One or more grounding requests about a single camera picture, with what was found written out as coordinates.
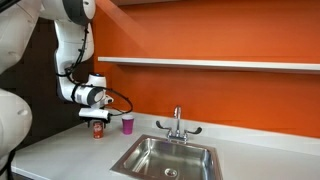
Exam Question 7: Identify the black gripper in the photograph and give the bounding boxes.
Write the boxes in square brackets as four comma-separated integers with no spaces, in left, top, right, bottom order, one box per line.
[87,117,108,130]

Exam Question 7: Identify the red soda can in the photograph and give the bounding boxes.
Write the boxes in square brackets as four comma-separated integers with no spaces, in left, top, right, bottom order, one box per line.
[92,120,104,140]

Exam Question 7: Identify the purple plastic cup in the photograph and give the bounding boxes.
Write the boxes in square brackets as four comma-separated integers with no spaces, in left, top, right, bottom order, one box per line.
[120,114,135,136]

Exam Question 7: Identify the dark brown cabinet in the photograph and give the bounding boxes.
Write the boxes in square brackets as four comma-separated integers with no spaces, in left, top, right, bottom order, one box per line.
[0,18,95,151]

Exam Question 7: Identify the stainless steel sink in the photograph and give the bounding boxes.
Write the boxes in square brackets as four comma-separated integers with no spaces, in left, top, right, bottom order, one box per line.
[109,133,224,180]

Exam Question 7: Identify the white counter backsplash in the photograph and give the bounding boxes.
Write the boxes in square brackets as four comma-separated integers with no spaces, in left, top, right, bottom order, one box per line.
[99,107,320,157]

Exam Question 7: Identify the chrome two-handle faucet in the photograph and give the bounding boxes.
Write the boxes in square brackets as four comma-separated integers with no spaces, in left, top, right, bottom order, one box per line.
[155,105,203,144]

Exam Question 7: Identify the white wall shelf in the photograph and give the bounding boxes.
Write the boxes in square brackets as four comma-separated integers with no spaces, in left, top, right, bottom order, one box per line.
[97,56,320,75]

